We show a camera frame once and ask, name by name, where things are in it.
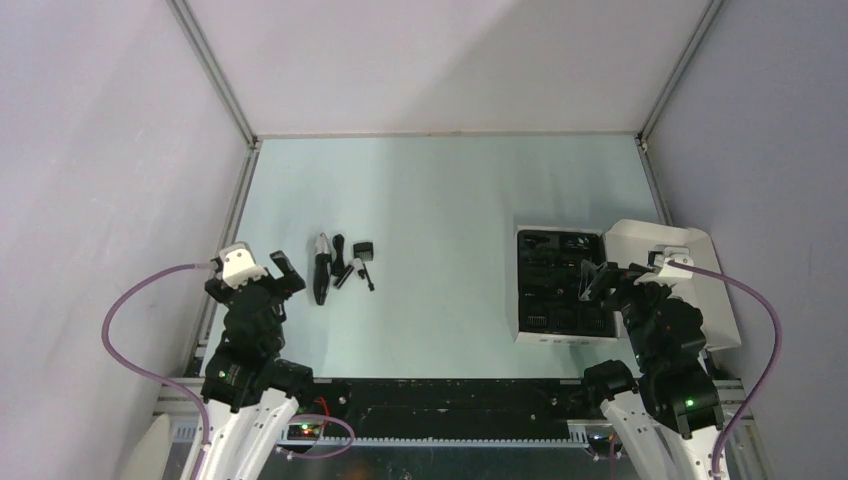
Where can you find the black comb guard attachment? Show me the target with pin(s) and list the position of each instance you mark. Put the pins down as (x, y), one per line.
(364, 251)

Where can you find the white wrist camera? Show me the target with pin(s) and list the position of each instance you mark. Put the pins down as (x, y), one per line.
(663, 268)
(238, 265)

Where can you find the white box lid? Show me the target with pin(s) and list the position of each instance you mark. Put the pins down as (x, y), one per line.
(630, 241)

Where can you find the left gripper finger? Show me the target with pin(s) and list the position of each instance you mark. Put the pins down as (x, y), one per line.
(212, 262)
(282, 262)

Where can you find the black white trimmer attachment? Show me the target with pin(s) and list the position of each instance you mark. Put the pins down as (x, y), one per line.
(356, 266)

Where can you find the white box with black tray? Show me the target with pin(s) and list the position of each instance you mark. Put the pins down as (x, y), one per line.
(548, 281)

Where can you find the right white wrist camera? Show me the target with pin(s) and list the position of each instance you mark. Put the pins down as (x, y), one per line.
(663, 268)

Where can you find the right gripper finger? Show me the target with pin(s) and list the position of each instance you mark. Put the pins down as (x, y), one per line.
(588, 272)
(600, 281)

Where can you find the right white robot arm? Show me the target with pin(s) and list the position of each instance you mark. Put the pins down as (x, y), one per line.
(668, 416)

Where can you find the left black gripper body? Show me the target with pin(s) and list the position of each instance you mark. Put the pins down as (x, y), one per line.
(280, 289)

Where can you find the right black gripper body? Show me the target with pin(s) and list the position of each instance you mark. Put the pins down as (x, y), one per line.
(629, 297)

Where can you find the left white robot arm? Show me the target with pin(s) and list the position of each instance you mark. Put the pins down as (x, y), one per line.
(249, 392)

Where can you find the black silver hair clipper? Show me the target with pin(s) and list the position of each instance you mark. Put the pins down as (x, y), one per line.
(322, 269)

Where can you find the small black cleaning brush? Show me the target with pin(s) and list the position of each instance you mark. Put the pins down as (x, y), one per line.
(368, 279)

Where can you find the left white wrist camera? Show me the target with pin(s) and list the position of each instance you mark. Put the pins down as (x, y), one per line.
(238, 265)

